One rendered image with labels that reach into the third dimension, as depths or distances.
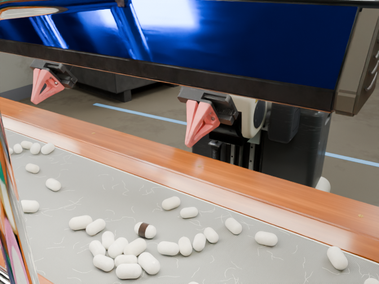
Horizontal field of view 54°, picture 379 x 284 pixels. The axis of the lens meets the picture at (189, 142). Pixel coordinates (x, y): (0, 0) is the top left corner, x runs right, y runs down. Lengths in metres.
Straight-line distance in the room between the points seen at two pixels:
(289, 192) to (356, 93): 0.45
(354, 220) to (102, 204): 0.44
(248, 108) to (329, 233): 0.58
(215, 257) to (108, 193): 0.27
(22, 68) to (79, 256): 3.47
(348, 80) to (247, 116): 0.88
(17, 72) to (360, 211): 3.59
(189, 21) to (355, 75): 0.14
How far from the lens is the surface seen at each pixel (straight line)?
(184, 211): 0.65
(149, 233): 0.60
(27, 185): 0.82
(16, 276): 0.39
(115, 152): 0.85
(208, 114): 0.65
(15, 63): 3.94
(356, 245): 0.64
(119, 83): 3.52
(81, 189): 0.77
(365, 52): 0.28
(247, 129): 1.16
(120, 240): 0.59
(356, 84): 0.27
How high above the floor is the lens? 1.13
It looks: 25 degrees down
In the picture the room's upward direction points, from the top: straight up
